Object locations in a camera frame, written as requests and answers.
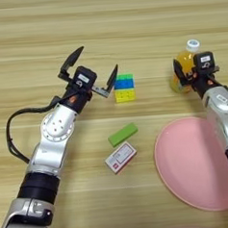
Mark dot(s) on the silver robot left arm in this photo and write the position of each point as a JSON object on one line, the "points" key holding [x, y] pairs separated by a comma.
{"points": [[53, 139]]}

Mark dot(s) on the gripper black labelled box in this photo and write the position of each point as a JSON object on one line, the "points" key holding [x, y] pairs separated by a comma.
{"points": [[205, 64], [84, 77]]}

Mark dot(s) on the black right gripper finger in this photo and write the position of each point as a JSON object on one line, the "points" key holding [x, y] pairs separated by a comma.
{"points": [[180, 74]]}

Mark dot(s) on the orange juice bottle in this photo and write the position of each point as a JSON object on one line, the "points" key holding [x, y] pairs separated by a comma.
{"points": [[186, 61]]}

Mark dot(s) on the pink round plate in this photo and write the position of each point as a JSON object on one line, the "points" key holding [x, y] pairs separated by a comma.
{"points": [[187, 165]]}

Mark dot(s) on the small white red card box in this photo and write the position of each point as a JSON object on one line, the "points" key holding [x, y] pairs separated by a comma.
{"points": [[121, 157]]}

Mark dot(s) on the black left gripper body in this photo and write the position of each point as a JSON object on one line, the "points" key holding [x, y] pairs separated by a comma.
{"points": [[79, 100]]}

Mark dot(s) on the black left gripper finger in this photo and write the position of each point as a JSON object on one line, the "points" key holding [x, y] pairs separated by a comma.
{"points": [[113, 79], [72, 59]]}

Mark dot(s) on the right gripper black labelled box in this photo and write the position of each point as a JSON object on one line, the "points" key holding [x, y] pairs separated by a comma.
{"points": [[205, 64]]}

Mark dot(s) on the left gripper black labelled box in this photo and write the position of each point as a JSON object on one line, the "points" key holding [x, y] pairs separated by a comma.
{"points": [[84, 77]]}

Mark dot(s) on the colourful puzzle cube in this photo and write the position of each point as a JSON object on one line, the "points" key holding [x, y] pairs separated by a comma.
{"points": [[124, 89]]}

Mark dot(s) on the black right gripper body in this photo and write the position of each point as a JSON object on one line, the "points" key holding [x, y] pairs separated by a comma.
{"points": [[205, 83]]}

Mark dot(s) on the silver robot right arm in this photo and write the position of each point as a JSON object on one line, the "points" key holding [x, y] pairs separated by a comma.
{"points": [[222, 114]]}

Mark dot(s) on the green rectangular block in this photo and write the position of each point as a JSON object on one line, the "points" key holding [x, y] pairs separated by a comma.
{"points": [[123, 134]]}

